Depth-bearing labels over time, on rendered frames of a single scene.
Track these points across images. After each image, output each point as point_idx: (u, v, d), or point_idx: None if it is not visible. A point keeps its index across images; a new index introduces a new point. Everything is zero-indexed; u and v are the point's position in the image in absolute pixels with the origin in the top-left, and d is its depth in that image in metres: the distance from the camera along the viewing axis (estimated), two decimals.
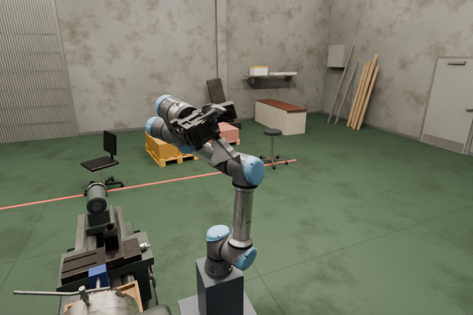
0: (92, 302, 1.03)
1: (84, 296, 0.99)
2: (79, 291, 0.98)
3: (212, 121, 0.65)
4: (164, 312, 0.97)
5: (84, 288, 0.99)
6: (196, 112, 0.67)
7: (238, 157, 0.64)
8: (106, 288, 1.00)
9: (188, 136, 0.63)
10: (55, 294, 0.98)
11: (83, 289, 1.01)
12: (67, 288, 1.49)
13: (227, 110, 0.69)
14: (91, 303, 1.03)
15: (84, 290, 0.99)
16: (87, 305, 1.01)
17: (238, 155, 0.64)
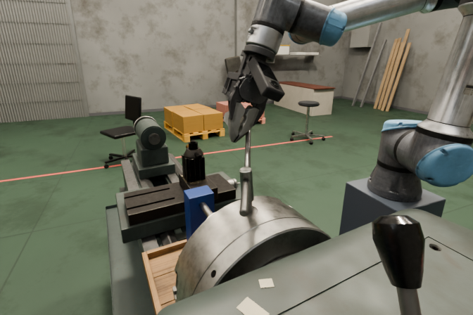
0: (251, 215, 0.48)
1: (241, 186, 0.47)
2: (240, 169, 0.47)
3: (241, 98, 0.58)
4: (436, 217, 0.44)
5: (245, 174, 0.45)
6: (239, 74, 0.57)
7: (236, 136, 0.60)
8: (241, 207, 0.38)
9: None
10: (244, 152, 0.55)
11: (252, 177, 0.47)
12: (138, 232, 0.96)
13: None
14: (250, 215, 0.48)
15: (243, 176, 0.45)
16: None
17: (237, 134, 0.60)
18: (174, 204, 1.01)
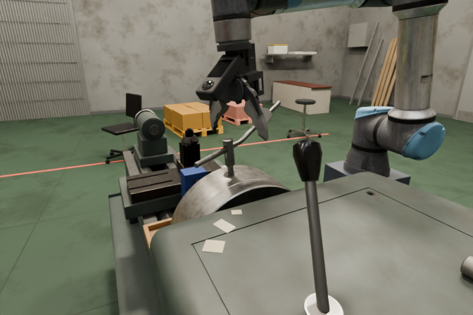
0: (229, 177, 0.58)
1: None
2: (226, 139, 0.58)
3: (227, 98, 0.58)
4: (379, 176, 0.54)
5: (224, 142, 0.56)
6: None
7: (260, 135, 0.55)
8: (197, 161, 0.51)
9: None
10: (250, 129, 0.64)
11: (233, 147, 0.57)
12: (139, 209, 1.07)
13: None
14: (229, 177, 0.59)
15: (223, 143, 0.57)
16: (228, 172, 0.60)
17: (259, 133, 0.55)
18: (172, 185, 1.12)
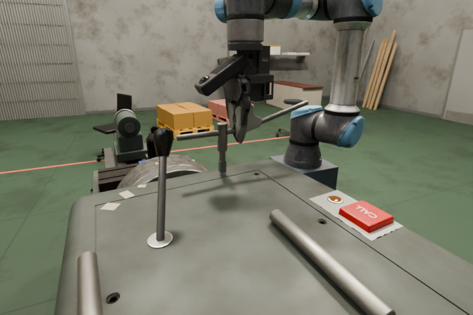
0: (158, 164, 0.72)
1: (217, 136, 0.58)
2: (222, 123, 0.58)
3: None
4: (275, 162, 0.68)
5: (217, 125, 0.57)
6: None
7: (236, 136, 0.59)
8: (181, 134, 0.54)
9: None
10: None
11: (225, 132, 0.57)
12: None
13: None
14: (158, 164, 0.72)
15: (217, 126, 0.57)
16: (220, 157, 0.60)
17: (236, 135, 0.59)
18: None
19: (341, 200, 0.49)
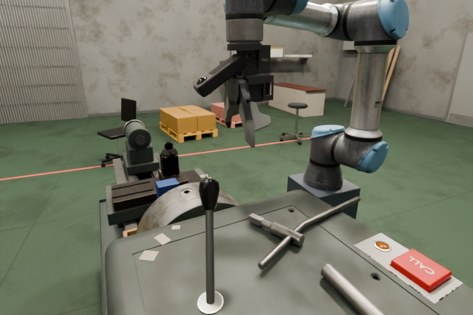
0: (184, 194, 0.69)
1: (285, 230, 0.48)
2: (301, 233, 0.48)
3: None
4: (307, 194, 0.65)
5: (297, 242, 0.47)
6: None
7: (247, 140, 0.54)
8: (266, 261, 0.41)
9: None
10: (320, 214, 0.55)
11: (293, 240, 0.49)
12: (121, 216, 1.18)
13: None
14: (184, 194, 0.69)
15: (295, 240, 0.47)
16: (263, 220, 0.52)
17: (246, 138, 0.54)
18: (152, 194, 1.23)
19: (388, 247, 0.47)
